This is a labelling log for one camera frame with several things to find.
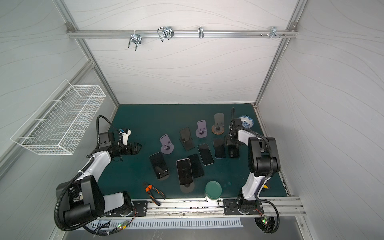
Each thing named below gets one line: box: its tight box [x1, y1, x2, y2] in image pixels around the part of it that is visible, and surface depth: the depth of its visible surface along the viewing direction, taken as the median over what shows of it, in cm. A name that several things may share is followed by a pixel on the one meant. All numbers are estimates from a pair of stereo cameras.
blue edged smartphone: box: [214, 138, 227, 159], surface depth 97 cm
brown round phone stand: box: [211, 112, 225, 135], surface depth 102 cm
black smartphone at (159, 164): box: [149, 151, 169, 179], surface depth 79 cm
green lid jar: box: [205, 180, 222, 202], surface depth 71 cm
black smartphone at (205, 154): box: [197, 143, 215, 166], surface depth 96 cm
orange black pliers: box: [143, 182, 166, 206], surface depth 80 cm
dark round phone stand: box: [179, 182, 195, 193], surface depth 82 cm
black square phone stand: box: [179, 127, 195, 152], surface depth 95 cm
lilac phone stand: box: [195, 119, 208, 138], surface depth 100 cm
